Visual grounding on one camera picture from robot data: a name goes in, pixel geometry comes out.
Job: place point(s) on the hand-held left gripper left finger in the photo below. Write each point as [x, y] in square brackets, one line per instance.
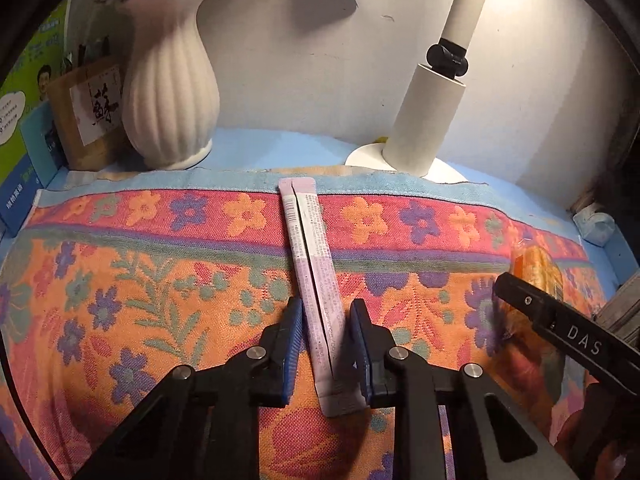
[292, 355]

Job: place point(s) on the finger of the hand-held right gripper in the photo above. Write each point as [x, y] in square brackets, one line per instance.
[522, 300]

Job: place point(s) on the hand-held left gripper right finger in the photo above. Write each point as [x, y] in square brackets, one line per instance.
[361, 355]

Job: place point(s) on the small orange pastry packet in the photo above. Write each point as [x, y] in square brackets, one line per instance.
[542, 270]

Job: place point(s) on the pink stick sachet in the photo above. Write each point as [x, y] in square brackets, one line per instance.
[312, 260]

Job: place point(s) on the person's right hand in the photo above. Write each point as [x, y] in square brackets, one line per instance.
[575, 447]

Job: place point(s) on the crumpled white tissue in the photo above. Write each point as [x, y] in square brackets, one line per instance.
[595, 227]

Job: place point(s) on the floral woven towel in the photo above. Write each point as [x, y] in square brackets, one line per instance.
[165, 280]

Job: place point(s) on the white desk lamp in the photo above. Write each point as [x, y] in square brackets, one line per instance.
[430, 100]

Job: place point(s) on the white ribbed vase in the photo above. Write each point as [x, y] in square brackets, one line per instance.
[170, 80]

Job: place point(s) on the wooden pen holder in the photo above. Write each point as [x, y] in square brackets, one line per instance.
[87, 115]

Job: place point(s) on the small blue card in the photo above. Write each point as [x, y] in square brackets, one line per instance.
[42, 135]

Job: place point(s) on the pens in holder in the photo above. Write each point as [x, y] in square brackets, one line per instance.
[90, 52]

